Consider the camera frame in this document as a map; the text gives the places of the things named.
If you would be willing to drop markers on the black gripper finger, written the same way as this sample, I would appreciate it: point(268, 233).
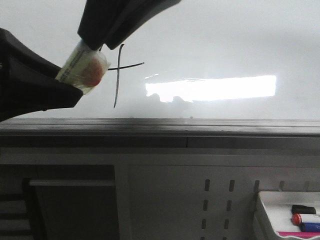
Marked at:
point(110, 22)
point(28, 82)

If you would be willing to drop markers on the white whiteboard marker with tape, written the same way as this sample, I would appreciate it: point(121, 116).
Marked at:
point(84, 68)

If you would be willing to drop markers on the white whiteboard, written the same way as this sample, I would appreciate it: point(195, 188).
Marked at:
point(214, 59)

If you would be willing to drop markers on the dark box on left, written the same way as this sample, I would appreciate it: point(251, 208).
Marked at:
point(72, 209)

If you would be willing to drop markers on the white pegboard panel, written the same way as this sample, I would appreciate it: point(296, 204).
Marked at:
point(180, 202)

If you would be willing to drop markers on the white storage bin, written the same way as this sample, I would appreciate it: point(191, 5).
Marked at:
point(273, 213)

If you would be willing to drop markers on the black marker cap in bin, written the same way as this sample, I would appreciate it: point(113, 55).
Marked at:
point(302, 209)

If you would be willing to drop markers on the red capped marker in bin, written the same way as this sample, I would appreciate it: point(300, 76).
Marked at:
point(298, 218)

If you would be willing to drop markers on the blue marker in bin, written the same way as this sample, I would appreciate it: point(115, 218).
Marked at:
point(310, 227)

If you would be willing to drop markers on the pink item in bin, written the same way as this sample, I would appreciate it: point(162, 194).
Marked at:
point(303, 235)

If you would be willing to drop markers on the dark whiteboard frame tray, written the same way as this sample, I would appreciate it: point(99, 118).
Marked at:
point(160, 133)

